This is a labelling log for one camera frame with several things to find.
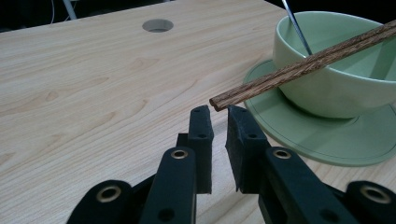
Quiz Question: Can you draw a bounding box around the metal spoon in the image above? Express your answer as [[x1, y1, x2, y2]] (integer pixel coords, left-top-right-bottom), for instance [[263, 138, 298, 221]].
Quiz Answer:
[[281, 0, 314, 57]]

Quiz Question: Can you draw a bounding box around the brown wooden chopstick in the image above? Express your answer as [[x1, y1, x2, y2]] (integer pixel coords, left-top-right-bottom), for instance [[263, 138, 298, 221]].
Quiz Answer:
[[208, 19, 396, 106], [214, 27, 396, 113]]

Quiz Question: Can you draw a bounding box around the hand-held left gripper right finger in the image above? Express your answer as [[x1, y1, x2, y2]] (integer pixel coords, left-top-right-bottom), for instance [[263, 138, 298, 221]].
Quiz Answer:
[[225, 105, 361, 224]]

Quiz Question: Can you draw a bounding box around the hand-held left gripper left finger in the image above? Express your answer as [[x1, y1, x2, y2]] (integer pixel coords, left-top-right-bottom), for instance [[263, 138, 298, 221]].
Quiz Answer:
[[139, 105, 216, 224]]

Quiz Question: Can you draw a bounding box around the green ceramic plate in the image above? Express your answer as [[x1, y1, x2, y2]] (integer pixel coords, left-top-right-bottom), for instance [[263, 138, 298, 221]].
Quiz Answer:
[[242, 58, 396, 168]]

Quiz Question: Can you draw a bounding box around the green ceramic bowl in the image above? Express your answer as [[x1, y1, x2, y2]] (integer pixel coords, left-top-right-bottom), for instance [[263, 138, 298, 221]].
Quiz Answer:
[[272, 10, 396, 119]]

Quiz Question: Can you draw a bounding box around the white metal stand frame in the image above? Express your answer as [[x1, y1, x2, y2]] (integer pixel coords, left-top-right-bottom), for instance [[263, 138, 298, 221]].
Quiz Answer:
[[61, 0, 78, 21]]

